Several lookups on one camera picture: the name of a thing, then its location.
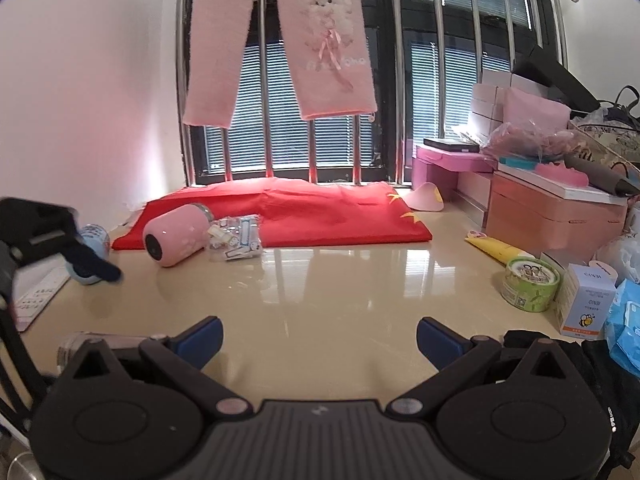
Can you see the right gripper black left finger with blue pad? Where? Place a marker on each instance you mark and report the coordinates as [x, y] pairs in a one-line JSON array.
[[177, 362]]

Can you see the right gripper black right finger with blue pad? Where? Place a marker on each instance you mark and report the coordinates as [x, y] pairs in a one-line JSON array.
[[460, 362]]

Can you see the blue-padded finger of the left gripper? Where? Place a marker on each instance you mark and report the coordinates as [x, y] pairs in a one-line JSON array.
[[87, 259]]

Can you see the small blue round cup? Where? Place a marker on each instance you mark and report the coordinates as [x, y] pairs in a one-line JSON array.
[[96, 238]]

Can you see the pink insulated cup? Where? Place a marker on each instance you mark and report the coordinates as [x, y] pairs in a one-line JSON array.
[[177, 235]]

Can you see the white paper card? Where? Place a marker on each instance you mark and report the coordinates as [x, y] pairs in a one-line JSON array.
[[36, 299]]

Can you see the green round tin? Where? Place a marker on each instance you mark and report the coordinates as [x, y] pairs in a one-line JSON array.
[[529, 284]]

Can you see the yellow tube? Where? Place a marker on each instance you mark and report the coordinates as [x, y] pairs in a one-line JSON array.
[[494, 248]]

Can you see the clear bag of small bottles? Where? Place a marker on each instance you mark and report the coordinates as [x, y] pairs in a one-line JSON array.
[[235, 238]]

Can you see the white orange bee box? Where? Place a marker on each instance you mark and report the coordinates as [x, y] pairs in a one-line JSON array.
[[583, 301]]

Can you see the pink cap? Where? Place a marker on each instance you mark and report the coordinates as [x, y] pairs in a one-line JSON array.
[[425, 198]]

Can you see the blue tissue pack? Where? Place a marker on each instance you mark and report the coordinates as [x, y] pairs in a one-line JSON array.
[[622, 328]]

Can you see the pink storage box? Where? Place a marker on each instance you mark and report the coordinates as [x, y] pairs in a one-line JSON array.
[[535, 220]]

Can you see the red flag cloth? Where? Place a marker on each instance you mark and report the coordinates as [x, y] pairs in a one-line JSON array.
[[297, 213]]

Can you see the pink small stool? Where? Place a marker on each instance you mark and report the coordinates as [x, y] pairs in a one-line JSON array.
[[442, 168]]

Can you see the black flat device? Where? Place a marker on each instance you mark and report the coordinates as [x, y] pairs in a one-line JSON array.
[[452, 145]]

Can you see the white stacked boxes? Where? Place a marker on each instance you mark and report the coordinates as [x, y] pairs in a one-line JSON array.
[[486, 109]]

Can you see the pink paper bag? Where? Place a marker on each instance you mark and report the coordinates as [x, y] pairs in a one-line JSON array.
[[534, 113]]

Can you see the black handbag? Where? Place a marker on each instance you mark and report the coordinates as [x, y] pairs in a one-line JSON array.
[[620, 113]]

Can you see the black framed window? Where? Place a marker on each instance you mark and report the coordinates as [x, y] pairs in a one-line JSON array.
[[400, 85]]

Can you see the pink children's trousers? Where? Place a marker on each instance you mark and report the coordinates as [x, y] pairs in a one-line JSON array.
[[325, 45]]

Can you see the dark hair tool handle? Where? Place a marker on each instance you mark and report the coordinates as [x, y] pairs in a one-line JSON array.
[[601, 177]]

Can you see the steel window guard rail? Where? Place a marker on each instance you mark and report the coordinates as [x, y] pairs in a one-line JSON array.
[[400, 60]]

